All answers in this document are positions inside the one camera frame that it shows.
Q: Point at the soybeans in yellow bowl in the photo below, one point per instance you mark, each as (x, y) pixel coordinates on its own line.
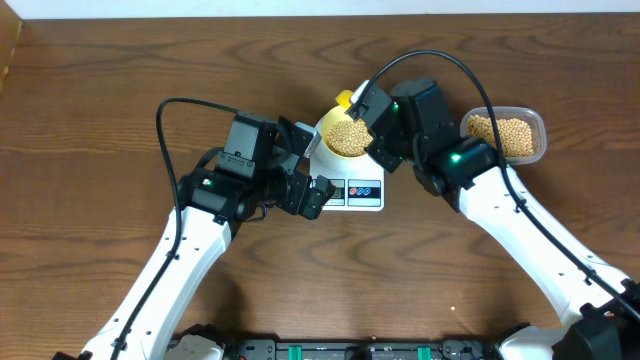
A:
(349, 139)

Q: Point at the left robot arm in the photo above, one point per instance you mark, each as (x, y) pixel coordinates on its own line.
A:
(255, 170)

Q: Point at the white digital kitchen scale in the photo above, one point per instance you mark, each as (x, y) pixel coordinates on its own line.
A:
(359, 181)

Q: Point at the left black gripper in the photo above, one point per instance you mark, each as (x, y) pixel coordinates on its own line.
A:
(313, 200)

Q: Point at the yellow measuring scoop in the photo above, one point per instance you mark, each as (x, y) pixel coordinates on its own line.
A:
(343, 99)

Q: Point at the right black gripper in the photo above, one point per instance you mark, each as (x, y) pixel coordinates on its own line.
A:
(378, 153)

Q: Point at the clear plastic container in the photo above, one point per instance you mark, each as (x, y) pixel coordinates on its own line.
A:
(507, 112)

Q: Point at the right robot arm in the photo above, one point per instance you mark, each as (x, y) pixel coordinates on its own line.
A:
(597, 304)

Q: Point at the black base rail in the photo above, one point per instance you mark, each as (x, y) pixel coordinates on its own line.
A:
(264, 349)

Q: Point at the pile of soybeans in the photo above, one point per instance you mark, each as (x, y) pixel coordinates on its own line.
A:
(515, 134)

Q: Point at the yellow bowl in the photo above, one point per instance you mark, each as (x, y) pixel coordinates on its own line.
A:
(335, 115)

